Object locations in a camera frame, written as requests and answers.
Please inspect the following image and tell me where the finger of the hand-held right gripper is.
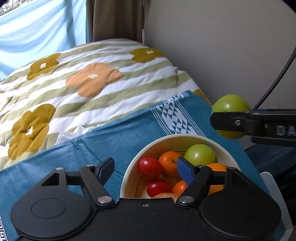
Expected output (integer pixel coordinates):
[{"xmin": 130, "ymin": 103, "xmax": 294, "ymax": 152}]
[{"xmin": 210, "ymin": 111, "xmax": 267, "ymax": 138}]

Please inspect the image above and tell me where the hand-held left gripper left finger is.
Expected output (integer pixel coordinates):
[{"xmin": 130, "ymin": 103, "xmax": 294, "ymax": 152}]
[{"xmin": 41, "ymin": 158, "xmax": 115, "ymax": 205}]

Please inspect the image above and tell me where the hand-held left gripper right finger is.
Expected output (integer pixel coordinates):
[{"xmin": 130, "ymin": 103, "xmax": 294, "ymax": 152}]
[{"xmin": 176, "ymin": 157, "xmax": 252, "ymax": 206}]

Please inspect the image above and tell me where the small tangerine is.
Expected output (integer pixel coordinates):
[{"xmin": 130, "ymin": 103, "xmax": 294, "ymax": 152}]
[
  {"xmin": 159, "ymin": 151, "xmax": 181, "ymax": 177},
  {"xmin": 173, "ymin": 180, "xmax": 188, "ymax": 195}
]

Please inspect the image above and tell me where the green apple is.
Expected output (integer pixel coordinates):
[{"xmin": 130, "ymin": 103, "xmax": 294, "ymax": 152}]
[
  {"xmin": 211, "ymin": 94, "xmax": 251, "ymax": 139},
  {"xmin": 184, "ymin": 144, "xmax": 218, "ymax": 166}
]

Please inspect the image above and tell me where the cream bowl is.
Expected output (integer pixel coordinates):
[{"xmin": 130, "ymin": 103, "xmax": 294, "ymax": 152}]
[{"xmin": 120, "ymin": 134, "xmax": 242, "ymax": 200}]

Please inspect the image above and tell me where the red cherry tomato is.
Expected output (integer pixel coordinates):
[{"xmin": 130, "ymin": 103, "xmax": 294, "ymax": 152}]
[
  {"xmin": 138, "ymin": 157, "xmax": 163, "ymax": 179},
  {"xmin": 147, "ymin": 179, "xmax": 173, "ymax": 197}
]

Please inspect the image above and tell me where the large orange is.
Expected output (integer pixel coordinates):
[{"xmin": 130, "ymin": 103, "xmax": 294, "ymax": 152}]
[{"xmin": 205, "ymin": 163, "xmax": 228, "ymax": 195}]

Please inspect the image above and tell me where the large reddish apple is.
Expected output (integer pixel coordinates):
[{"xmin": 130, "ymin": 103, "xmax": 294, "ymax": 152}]
[{"xmin": 151, "ymin": 192, "xmax": 179, "ymax": 199}]

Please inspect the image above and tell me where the blue patterned cloth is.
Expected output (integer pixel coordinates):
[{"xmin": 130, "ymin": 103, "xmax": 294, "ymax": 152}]
[{"xmin": 0, "ymin": 90, "xmax": 285, "ymax": 241}]

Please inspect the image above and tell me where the dark blue cloth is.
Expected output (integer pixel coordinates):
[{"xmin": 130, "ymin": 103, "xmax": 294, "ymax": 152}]
[{"xmin": 245, "ymin": 145, "xmax": 296, "ymax": 176}]

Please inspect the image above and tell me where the white plastic container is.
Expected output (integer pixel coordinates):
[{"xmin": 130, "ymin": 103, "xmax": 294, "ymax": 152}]
[{"xmin": 259, "ymin": 171, "xmax": 293, "ymax": 241}]

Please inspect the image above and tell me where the floral striped quilt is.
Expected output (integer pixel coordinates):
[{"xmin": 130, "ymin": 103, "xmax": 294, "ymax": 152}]
[{"xmin": 0, "ymin": 38, "xmax": 212, "ymax": 171}]

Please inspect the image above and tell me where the brown curtain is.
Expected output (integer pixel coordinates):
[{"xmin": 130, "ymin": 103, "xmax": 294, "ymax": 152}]
[{"xmin": 86, "ymin": 0, "xmax": 151, "ymax": 44}]

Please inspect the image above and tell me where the light blue curtain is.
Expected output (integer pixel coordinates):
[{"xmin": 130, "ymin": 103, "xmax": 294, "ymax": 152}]
[{"xmin": 0, "ymin": 0, "xmax": 90, "ymax": 80}]

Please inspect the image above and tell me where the black cable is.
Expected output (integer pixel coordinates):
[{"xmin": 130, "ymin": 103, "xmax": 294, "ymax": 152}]
[{"xmin": 252, "ymin": 46, "xmax": 296, "ymax": 110}]

